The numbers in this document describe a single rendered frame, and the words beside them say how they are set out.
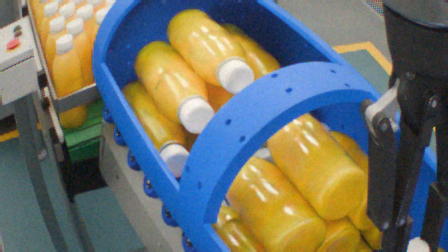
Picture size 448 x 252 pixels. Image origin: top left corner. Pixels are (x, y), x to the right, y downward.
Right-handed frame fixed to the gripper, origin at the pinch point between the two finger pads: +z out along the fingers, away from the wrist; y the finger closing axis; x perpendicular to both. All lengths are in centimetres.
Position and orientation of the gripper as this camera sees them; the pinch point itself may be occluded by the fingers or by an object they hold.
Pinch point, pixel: (415, 234)
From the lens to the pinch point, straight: 58.5
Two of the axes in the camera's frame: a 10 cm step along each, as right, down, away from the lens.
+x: -3.9, -4.7, 7.9
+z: 0.9, 8.4, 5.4
